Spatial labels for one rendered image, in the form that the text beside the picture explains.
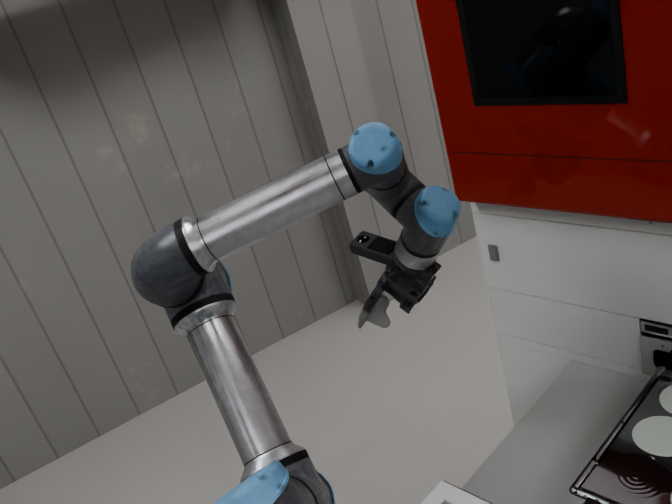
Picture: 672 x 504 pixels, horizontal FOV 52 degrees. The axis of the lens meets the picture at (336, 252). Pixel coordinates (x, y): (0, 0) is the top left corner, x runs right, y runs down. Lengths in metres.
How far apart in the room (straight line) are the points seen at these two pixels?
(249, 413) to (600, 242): 0.76
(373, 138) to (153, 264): 0.39
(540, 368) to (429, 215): 0.73
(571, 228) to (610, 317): 0.21
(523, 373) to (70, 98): 2.11
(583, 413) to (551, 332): 0.22
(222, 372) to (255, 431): 0.11
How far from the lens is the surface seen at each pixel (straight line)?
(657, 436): 1.35
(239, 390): 1.14
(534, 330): 1.66
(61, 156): 3.07
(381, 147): 1.01
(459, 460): 2.65
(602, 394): 1.56
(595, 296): 1.52
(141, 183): 3.15
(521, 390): 1.81
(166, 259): 1.07
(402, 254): 1.19
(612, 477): 1.28
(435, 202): 1.11
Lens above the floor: 1.82
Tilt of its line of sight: 25 degrees down
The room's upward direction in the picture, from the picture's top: 17 degrees counter-clockwise
